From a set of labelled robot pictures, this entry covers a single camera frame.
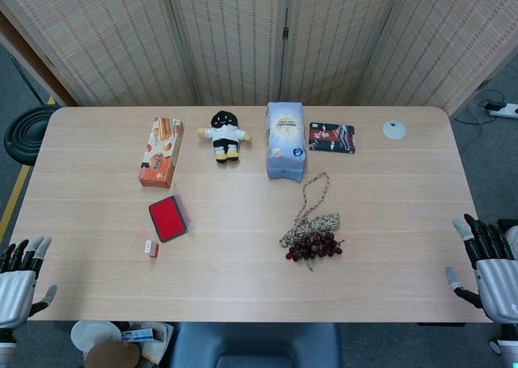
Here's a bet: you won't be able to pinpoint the black round stool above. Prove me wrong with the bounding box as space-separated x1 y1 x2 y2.
3 104 62 167

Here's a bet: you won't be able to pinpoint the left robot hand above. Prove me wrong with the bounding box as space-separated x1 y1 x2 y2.
0 235 58 329

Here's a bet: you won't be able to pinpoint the small blue white box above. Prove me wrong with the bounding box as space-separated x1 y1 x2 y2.
121 328 155 344

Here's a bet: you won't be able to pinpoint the brown cardboard box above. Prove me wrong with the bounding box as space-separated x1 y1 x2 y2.
131 321 175 365

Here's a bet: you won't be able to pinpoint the black and white plush doll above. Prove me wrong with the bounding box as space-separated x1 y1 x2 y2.
197 109 253 165

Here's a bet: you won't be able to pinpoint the black and red card box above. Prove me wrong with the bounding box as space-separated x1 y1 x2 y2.
308 121 357 155

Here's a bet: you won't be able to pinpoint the white power strip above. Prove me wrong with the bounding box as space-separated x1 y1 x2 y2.
484 102 518 120

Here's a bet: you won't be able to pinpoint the black floor cable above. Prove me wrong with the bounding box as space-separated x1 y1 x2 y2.
452 89 507 133

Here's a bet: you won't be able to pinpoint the dark blue chair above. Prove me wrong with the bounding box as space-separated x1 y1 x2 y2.
169 322 343 368

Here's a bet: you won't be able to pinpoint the orange biscuit box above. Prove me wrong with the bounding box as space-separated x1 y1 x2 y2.
137 116 185 189

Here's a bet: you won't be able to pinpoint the bamboo folding screen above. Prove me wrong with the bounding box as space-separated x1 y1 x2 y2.
0 0 518 116

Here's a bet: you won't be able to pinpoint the light blue paper bag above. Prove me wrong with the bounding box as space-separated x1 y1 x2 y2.
265 100 308 181

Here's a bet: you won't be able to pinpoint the red ink pad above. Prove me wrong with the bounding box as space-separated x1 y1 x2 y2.
147 184 193 243

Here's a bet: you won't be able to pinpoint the braided beige rope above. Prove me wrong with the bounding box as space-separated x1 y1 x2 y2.
278 171 342 273

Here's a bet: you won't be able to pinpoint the white plate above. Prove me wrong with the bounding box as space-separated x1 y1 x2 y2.
70 320 123 353

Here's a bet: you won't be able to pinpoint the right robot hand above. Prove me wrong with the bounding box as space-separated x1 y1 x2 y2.
444 213 518 324

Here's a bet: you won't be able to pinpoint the white round table grommet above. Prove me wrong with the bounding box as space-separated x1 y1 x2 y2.
382 119 407 141

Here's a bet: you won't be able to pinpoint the dark red plastic grapes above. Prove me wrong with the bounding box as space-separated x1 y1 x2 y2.
285 231 346 263

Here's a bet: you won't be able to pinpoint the brown round object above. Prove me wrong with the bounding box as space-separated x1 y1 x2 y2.
83 341 142 368

